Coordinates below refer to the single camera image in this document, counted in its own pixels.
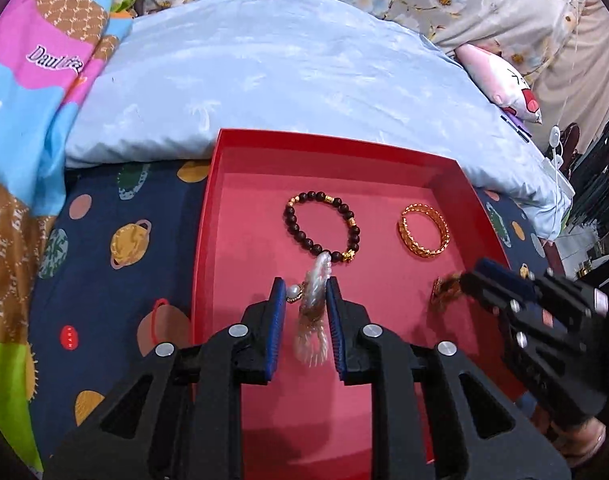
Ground navy planet-print bedsheet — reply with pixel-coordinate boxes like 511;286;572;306
27;157;553;471

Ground person's right hand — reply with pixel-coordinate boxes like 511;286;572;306
547;420;608;471

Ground white cable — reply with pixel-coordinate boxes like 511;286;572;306
539;125;575;196

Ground purple cloth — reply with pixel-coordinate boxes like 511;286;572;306
499;110;533;143

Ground colourful cartoon blanket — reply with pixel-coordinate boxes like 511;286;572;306
0;0;145;471

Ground white pearl bracelet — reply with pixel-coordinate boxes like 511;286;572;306
286;252;335;363

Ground gold bangle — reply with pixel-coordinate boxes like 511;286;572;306
397;203;450;260

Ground pink plush toy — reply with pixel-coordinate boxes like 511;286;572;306
457;42;543;123

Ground beige cloth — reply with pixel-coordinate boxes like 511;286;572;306
529;0;609;161

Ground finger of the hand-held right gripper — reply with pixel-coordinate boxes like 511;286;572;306
472;257;608;317
459;272;569;362

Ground dark furniture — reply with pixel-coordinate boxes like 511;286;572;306
559;110;609;281

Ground red cardboard box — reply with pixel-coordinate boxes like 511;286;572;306
190;128;525;480

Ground small gold watch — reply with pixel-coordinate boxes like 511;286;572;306
431;272;465;312

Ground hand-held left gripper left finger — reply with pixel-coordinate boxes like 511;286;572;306
44;276;288;480

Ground dark beaded bracelet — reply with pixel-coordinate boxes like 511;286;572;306
283;190;361;264

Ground light blue pillow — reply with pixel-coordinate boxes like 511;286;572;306
64;0;575;241

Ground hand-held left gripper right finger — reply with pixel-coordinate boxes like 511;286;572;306
326;276;570;480

